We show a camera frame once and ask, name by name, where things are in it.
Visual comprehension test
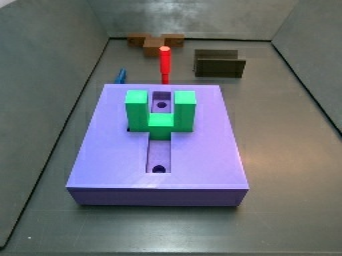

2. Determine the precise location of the brown T-shaped block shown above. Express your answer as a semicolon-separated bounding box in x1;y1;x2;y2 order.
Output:
128;33;185;57

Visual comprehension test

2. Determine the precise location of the dark grey fixture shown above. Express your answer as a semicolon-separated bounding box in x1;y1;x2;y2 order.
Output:
194;49;246;78

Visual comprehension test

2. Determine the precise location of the green U-shaped block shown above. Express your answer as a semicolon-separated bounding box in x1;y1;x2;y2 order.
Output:
125;90;197;140

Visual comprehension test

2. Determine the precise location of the purple base block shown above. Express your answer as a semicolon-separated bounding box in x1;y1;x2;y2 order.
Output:
67;84;249;206

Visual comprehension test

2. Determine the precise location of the blue peg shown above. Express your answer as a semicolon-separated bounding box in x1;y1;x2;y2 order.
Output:
116;68;128;84

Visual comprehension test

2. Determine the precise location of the red peg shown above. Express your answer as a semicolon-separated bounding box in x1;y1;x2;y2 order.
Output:
160;46;172;84

